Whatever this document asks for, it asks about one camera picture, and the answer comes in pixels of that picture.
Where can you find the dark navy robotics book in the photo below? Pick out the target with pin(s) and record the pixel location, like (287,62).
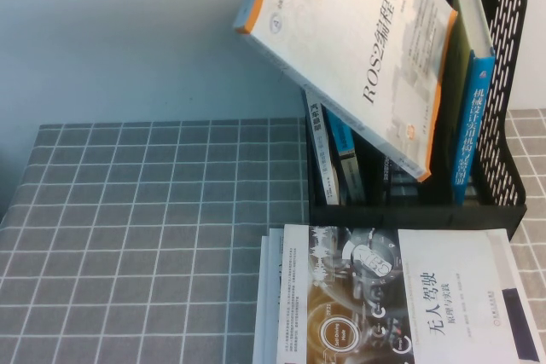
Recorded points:
(389,172)

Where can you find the blue-spine green hardcover book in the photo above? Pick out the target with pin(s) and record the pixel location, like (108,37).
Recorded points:
(471,125)

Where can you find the black plastic book stand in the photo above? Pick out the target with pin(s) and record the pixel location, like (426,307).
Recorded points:
(426,215)

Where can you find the white-spine paperback book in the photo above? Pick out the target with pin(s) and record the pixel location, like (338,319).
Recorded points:
(317,134)

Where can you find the white autonomous driving book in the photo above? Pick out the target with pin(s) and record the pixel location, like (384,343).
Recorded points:
(448,296)

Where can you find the white orange ROS2 book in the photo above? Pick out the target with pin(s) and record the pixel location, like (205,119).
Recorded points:
(362,40)

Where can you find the blue-spine paperback book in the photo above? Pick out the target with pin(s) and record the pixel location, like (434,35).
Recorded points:
(345,138)

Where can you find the grey grid tablecloth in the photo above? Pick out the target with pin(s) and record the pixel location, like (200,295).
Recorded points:
(128,232)

